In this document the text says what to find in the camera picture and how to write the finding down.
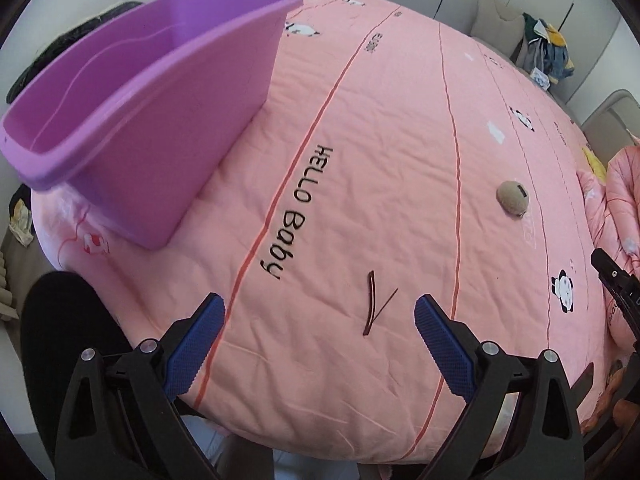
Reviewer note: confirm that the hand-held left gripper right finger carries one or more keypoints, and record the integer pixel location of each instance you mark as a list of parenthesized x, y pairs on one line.
[(445, 347)]

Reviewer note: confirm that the beige cushion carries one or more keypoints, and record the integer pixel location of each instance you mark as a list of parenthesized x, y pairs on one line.
[(495, 22)]

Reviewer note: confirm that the beige chair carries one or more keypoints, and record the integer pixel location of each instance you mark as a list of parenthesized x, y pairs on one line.
[(612, 117)]

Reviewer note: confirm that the dark cloth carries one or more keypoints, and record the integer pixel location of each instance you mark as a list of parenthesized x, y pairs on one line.
[(55, 55)]

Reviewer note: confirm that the purple plastic bin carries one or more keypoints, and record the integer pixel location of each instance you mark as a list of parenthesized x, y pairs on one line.
[(150, 125)]

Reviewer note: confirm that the small blue white packet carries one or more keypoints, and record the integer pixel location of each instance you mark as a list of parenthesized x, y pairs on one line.
[(540, 78)]

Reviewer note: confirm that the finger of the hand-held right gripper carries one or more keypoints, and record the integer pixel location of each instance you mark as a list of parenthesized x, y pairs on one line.
[(617, 285)]

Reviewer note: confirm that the grey pebble-shaped coin pouch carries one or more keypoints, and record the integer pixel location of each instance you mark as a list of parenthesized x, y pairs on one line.
[(512, 199)]

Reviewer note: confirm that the brown snap hair clip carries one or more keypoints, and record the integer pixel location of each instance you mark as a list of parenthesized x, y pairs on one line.
[(371, 305)]

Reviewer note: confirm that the pile of clothes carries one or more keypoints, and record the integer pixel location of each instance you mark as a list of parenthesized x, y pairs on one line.
[(547, 47)]

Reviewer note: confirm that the pink quilt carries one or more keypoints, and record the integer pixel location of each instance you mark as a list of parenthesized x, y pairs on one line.
[(622, 200)]

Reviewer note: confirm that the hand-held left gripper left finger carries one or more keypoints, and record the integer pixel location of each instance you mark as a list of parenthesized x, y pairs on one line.
[(195, 347)]

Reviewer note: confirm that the pink printed blanket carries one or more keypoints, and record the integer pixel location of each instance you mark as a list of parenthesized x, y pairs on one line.
[(350, 200)]

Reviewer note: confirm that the white crumpled cloth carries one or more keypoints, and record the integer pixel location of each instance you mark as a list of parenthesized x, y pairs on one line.
[(21, 220)]

